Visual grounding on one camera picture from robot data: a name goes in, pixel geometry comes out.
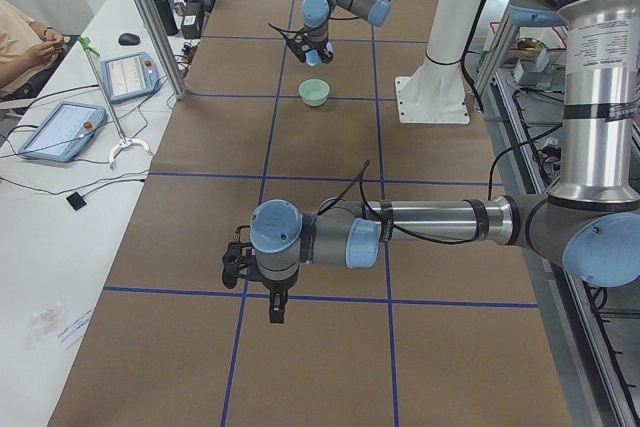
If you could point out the black water bottle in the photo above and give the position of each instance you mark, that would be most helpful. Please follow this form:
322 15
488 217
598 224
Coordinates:
166 16

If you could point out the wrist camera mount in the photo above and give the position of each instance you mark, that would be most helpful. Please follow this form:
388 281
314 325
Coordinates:
298 46
239 260

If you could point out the metal rod stand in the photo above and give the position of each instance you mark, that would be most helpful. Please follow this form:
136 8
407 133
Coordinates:
124 142

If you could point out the far teach pendant tablet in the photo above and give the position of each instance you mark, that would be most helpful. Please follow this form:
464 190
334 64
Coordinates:
129 76

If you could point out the black computer mouse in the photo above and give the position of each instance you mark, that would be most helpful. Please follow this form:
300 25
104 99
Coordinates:
128 39

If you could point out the near teach pendant tablet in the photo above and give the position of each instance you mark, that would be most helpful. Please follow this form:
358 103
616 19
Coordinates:
64 132

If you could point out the teach pendant tablet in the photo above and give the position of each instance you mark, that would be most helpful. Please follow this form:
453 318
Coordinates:
64 132
129 76

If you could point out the white pedestal column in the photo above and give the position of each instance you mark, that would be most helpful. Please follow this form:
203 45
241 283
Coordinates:
435 93

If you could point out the small black square device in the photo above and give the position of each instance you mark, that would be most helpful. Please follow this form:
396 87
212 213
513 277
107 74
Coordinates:
76 201

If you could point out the black box device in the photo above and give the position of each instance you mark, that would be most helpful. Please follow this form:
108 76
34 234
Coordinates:
194 18

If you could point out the light blue plastic cup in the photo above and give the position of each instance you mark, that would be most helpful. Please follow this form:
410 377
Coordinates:
313 58

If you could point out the aluminium frame post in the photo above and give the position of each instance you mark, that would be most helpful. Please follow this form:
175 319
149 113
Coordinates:
152 22

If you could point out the clear plastic bag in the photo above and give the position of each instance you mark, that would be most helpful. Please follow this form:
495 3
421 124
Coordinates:
45 322

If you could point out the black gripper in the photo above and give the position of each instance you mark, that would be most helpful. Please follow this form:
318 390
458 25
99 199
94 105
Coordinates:
327 52
276 288

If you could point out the seated person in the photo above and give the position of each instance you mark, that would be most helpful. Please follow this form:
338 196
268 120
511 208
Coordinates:
30 53

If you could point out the mint green bowl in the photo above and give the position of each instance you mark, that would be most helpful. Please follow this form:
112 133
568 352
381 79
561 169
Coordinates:
314 92

